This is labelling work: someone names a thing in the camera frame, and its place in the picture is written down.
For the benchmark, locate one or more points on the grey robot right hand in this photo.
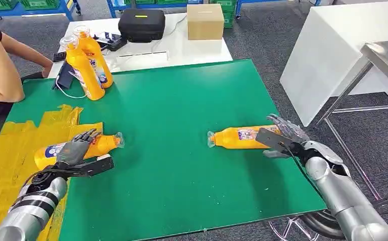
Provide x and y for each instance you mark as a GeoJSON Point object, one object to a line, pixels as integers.
{"type": "Point", "coordinates": [294, 131]}

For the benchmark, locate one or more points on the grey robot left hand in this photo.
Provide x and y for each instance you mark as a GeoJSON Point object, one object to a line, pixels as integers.
{"type": "Point", "coordinates": [72, 153]}

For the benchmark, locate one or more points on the orange drink bottle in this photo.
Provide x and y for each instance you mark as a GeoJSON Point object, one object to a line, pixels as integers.
{"type": "Point", "coordinates": [84, 73]}
{"type": "Point", "coordinates": [95, 56]}
{"type": "Point", "coordinates": [104, 146]}
{"type": "Point", "coordinates": [234, 138]}

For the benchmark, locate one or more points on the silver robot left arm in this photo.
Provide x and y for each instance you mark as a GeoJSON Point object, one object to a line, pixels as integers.
{"type": "Point", "coordinates": [31, 206]}

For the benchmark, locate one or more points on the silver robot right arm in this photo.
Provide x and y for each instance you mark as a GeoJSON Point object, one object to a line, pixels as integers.
{"type": "Point", "coordinates": [344, 196]}

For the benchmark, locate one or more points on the yellow plastic sheet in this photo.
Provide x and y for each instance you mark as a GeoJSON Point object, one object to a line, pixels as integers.
{"type": "Point", "coordinates": [7, 156]}

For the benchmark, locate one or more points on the white side table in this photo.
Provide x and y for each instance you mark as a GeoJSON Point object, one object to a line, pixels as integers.
{"type": "Point", "coordinates": [324, 60]}

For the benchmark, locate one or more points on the person's left hand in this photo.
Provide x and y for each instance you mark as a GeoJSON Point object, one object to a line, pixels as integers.
{"type": "Point", "coordinates": [47, 70]}

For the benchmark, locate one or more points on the black round stool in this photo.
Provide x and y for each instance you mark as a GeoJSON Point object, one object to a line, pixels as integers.
{"type": "Point", "coordinates": [317, 223]}

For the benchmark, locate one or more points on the black phone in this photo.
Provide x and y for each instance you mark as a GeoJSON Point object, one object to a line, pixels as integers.
{"type": "Point", "coordinates": [59, 56]}

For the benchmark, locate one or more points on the green table mat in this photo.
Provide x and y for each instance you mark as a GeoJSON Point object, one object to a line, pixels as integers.
{"type": "Point", "coordinates": [180, 133]}

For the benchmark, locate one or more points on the black remote controller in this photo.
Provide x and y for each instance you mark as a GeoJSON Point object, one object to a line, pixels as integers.
{"type": "Point", "coordinates": [114, 40]}

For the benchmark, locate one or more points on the cardboard box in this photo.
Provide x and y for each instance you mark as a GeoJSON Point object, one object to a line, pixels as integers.
{"type": "Point", "coordinates": [205, 23]}

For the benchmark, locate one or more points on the black carry case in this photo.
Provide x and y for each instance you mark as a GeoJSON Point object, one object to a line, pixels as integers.
{"type": "Point", "coordinates": [142, 25]}

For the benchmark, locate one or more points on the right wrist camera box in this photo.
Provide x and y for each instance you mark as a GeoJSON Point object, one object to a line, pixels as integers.
{"type": "Point", "coordinates": [270, 138]}

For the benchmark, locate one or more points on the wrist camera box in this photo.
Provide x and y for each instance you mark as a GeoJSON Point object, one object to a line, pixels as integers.
{"type": "Point", "coordinates": [270, 138]}
{"type": "Point", "coordinates": [94, 166]}

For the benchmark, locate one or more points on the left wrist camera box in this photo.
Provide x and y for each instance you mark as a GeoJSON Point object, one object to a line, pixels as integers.
{"type": "Point", "coordinates": [94, 166]}

